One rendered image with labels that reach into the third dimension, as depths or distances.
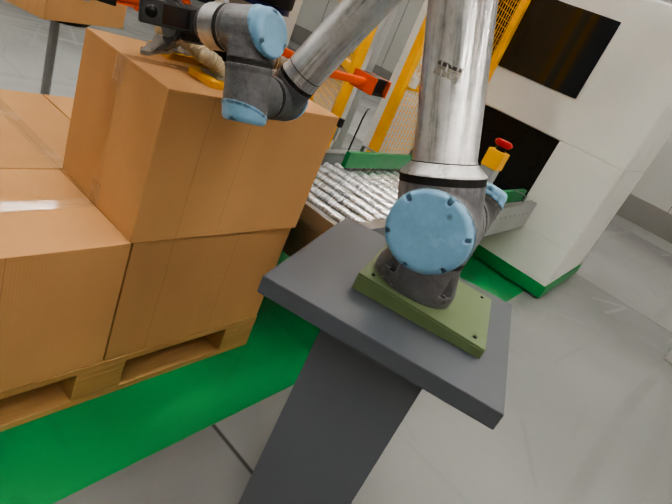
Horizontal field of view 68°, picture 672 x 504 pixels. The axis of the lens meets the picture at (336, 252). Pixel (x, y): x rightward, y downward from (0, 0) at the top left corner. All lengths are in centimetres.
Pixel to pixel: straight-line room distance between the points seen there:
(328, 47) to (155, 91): 40
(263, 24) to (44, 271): 72
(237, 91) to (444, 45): 40
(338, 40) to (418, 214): 43
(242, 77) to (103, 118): 52
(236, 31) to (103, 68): 50
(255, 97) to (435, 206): 42
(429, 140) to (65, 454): 120
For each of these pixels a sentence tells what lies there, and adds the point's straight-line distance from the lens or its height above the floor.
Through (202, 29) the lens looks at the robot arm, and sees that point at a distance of 110.
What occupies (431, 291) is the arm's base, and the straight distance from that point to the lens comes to 105.
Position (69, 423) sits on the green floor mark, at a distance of 163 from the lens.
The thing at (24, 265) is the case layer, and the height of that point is 52.
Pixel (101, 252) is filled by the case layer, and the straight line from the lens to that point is 132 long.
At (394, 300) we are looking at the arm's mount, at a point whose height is 77.
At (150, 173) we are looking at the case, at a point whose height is 74.
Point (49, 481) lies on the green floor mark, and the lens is 152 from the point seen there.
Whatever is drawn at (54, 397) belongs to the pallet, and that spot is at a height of 2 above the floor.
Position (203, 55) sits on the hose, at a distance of 134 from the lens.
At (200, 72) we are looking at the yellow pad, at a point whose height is 96.
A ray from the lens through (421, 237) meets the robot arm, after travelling 83.
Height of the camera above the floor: 123
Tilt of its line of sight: 24 degrees down
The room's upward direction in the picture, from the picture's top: 24 degrees clockwise
